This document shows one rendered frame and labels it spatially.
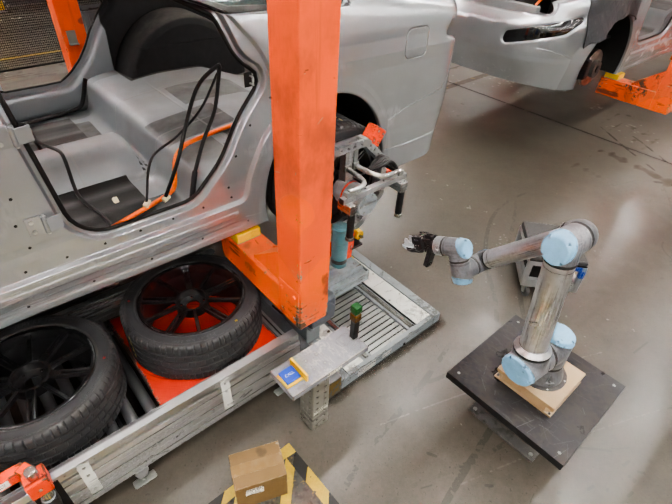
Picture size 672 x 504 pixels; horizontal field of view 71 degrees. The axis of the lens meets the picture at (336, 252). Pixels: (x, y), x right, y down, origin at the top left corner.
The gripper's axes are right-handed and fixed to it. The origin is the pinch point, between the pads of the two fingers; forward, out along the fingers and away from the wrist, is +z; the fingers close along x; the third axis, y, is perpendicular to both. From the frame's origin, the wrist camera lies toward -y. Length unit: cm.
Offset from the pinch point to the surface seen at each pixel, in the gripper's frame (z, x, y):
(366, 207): 13.7, 6.1, 22.9
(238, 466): 12, 115, -50
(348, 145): 15, 6, 55
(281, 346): 26, 70, -23
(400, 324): 26, -8, -57
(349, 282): 57, -4, -32
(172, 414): 31, 125, -22
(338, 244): 25.7, 20.4, 8.0
